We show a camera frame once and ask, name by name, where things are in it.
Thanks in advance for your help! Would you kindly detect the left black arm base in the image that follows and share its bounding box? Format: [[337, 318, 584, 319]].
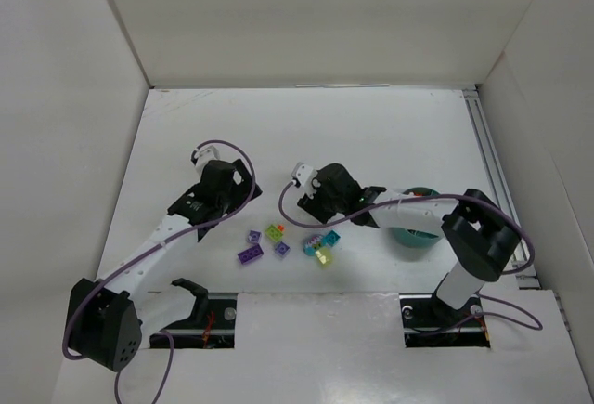
[[148, 278, 238, 349]]

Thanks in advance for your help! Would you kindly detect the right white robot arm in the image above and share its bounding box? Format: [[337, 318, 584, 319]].
[[291, 163, 527, 310]]

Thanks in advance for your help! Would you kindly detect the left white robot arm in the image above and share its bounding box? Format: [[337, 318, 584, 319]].
[[62, 158, 261, 372]]

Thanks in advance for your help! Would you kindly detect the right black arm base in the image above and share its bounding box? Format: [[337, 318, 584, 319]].
[[399, 293, 491, 348]]

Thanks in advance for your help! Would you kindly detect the teal square lego brick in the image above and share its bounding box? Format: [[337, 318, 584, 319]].
[[323, 230, 341, 247]]

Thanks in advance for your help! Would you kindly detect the teal flower face lego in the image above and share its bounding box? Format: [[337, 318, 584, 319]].
[[303, 234, 325, 256]]

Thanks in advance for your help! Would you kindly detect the small purple lego brick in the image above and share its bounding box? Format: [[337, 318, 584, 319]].
[[246, 229, 262, 244]]

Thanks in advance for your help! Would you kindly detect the pale yellow lego brick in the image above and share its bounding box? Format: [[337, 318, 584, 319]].
[[315, 247, 333, 267]]

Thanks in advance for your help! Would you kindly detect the lime green lego brick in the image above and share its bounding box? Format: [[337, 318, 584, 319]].
[[265, 225, 284, 243]]

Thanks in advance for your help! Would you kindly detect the long purple lego brick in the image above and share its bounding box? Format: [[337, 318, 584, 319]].
[[238, 244, 264, 265]]

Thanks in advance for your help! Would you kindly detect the lavender square lego brick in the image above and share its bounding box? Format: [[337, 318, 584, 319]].
[[274, 241, 291, 258]]

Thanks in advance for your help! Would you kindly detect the teal divided round container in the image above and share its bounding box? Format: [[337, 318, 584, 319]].
[[390, 187, 441, 249]]

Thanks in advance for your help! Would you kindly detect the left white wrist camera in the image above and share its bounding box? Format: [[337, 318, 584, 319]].
[[190, 145, 220, 175]]

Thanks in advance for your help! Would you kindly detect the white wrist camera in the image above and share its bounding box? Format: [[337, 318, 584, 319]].
[[291, 163, 317, 199], [190, 145, 220, 175]]

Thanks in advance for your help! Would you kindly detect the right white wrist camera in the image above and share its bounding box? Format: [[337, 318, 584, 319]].
[[291, 163, 317, 199]]

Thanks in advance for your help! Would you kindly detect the aluminium rail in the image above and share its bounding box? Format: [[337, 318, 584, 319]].
[[461, 84, 576, 331]]

